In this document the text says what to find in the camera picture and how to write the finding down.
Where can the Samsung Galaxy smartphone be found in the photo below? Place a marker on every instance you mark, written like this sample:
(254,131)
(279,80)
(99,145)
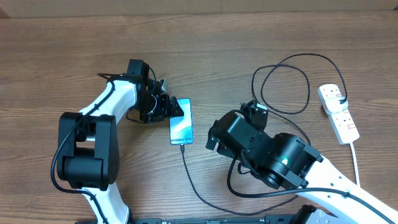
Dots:
(181,128)

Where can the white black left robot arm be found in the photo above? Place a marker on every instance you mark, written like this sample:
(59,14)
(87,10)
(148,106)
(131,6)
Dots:
(87,159)

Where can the white power strip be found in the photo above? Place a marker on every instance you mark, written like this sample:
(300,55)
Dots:
(341,122)

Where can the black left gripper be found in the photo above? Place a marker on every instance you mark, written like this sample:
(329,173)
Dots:
(166,108)

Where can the brown cardboard box wall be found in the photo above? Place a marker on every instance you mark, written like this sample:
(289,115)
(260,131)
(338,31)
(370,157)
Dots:
(11,9)

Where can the white charger plug adapter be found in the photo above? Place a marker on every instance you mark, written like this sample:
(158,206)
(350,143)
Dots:
(335,104)

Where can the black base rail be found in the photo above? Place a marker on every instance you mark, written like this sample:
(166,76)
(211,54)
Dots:
(268,219)

